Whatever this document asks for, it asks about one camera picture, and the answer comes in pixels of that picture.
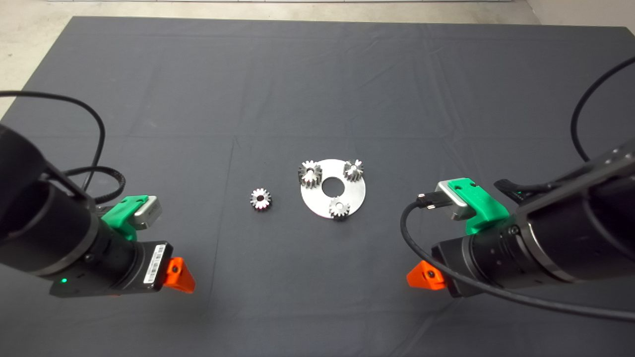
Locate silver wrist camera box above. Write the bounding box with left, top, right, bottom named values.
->
left=133, top=196, right=163, bottom=230
left=436, top=181, right=477, bottom=221

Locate green right camera mount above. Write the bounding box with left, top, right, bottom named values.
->
left=448, top=178, right=510, bottom=236

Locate large steel gear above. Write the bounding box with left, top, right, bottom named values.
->
left=298, top=160, right=323, bottom=189

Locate braided black left arm cable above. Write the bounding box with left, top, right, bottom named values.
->
left=62, top=166, right=126, bottom=205

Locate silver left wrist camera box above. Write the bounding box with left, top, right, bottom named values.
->
left=133, top=196, right=163, bottom=230

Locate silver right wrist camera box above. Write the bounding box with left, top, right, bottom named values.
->
left=436, top=181, right=477, bottom=221

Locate black right camera cable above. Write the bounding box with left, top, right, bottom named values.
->
left=400, top=192, right=635, bottom=323

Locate green left camera mount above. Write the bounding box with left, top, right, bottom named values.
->
left=102, top=195, right=149, bottom=242

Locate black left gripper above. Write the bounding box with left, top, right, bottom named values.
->
left=49, top=221, right=196, bottom=298

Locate dark grey table cloth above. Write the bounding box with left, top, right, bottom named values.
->
left=0, top=16, right=635, bottom=357

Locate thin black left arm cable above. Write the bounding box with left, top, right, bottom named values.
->
left=0, top=91, right=107, bottom=194

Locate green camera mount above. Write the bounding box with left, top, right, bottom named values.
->
left=448, top=178, right=510, bottom=236
left=102, top=195, right=149, bottom=242

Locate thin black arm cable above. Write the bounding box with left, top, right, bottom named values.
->
left=0, top=91, right=107, bottom=194
left=570, top=56, right=635, bottom=163

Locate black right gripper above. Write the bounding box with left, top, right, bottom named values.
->
left=406, top=224, right=552, bottom=298

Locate round metal plate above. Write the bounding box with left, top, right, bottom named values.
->
left=300, top=159, right=367, bottom=219

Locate small steel gear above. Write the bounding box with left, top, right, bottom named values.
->
left=343, top=159, right=364, bottom=182
left=250, top=188, right=272, bottom=211
left=329, top=196, right=351, bottom=222

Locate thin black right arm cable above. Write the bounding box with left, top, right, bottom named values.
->
left=570, top=56, right=635, bottom=163

